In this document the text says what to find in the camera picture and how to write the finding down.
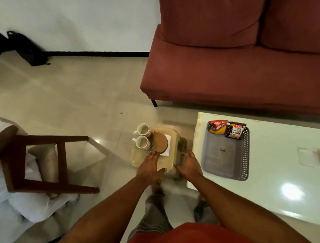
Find person's left hand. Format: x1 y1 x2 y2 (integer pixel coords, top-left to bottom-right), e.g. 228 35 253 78
136 151 167 186

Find person's right hand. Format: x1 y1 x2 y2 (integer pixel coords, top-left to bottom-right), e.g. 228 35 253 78
174 150 203 182

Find beige plastic stool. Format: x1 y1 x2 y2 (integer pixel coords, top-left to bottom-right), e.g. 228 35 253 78
130 127 187 180

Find patterned mug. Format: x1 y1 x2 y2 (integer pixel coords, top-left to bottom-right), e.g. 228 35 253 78
133 123 153 138
132 136 151 151

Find white paper napkins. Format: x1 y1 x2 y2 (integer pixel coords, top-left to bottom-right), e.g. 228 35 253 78
160 135 172 156

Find grey perforated plastic tray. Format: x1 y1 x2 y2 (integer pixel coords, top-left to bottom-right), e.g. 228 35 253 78
201 122 250 182

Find red and yellow snack packet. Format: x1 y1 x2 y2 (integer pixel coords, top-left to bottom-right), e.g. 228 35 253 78
208 119 228 135

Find black salted peanuts packet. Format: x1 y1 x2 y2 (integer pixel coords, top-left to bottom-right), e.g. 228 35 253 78
224 121 247 140

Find clear box with pink lid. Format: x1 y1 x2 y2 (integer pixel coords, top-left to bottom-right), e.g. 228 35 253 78
297 147 320 168

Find person's left forearm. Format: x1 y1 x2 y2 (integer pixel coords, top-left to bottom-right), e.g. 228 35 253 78
59 175 163 243

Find person's right forearm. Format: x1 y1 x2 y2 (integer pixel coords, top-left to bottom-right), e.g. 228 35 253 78
192 173 310 243

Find person's bare foot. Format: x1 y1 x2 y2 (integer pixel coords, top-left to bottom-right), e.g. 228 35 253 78
151 181 165 196

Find grey trousers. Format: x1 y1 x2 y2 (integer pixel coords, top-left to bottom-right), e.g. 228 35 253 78
127 193 220 243

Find dark wooden chair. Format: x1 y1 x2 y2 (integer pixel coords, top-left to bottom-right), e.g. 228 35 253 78
0 125 100 195

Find red fabric sofa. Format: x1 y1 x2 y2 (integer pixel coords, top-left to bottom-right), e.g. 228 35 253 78
140 0 320 115

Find beige cushion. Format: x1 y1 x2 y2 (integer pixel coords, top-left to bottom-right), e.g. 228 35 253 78
27 144 59 198

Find white bedding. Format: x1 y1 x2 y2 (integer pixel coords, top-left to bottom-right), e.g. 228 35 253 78
0 120 80 243

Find red sofa back cushion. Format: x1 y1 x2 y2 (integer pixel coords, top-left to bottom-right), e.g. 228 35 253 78
159 0 266 48
259 0 320 54

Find black bag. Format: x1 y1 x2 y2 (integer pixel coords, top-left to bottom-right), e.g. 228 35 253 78
0 30 50 67

